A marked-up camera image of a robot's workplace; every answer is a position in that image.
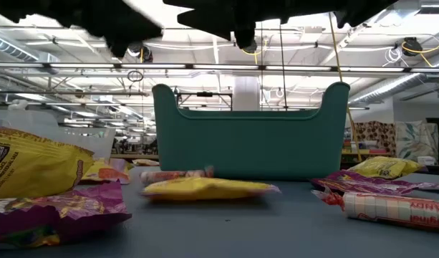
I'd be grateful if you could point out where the white round pillar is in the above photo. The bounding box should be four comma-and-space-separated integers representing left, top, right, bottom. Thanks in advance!
233, 75, 261, 112

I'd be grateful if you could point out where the long ceiling light rail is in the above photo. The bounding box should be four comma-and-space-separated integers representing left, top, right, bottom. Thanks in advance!
0, 61, 439, 75

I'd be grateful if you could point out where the wooden workbench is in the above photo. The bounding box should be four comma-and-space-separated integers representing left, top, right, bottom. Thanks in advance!
110, 153, 159, 161

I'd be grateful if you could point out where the yellow cable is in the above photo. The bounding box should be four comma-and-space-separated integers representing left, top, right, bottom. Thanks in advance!
327, 12, 364, 164

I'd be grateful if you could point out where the black metal frame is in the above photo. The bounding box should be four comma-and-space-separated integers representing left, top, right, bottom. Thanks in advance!
175, 91, 233, 112

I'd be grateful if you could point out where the silver ceiling air duct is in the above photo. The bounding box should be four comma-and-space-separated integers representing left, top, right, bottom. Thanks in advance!
349, 59, 439, 105
0, 24, 61, 75

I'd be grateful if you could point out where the leopard print cloth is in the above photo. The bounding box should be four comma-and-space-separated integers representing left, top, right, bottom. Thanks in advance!
351, 120, 396, 155

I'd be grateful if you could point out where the teal plastic bin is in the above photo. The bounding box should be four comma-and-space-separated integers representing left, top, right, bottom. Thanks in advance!
151, 81, 351, 181

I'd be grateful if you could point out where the purple Skittles candy packet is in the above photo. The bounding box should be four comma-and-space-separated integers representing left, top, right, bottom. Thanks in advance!
0, 181, 133, 250
401, 181, 439, 191
310, 171, 417, 197

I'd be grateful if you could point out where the white coiled cable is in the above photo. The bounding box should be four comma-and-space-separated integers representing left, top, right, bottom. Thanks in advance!
383, 46, 406, 67

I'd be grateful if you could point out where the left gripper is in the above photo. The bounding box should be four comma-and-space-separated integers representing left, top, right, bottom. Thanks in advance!
43, 0, 163, 58

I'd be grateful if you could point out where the black ceiling cable reel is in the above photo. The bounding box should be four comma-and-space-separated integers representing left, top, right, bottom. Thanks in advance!
131, 42, 154, 64
401, 37, 424, 57

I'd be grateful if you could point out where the floral print cloth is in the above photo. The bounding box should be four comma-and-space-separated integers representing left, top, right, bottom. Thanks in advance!
395, 120, 438, 162

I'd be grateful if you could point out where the clear plastic bin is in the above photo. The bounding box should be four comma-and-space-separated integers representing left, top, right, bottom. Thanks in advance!
0, 107, 116, 161

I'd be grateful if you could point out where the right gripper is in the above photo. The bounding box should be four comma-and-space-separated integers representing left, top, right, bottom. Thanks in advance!
178, 0, 334, 50

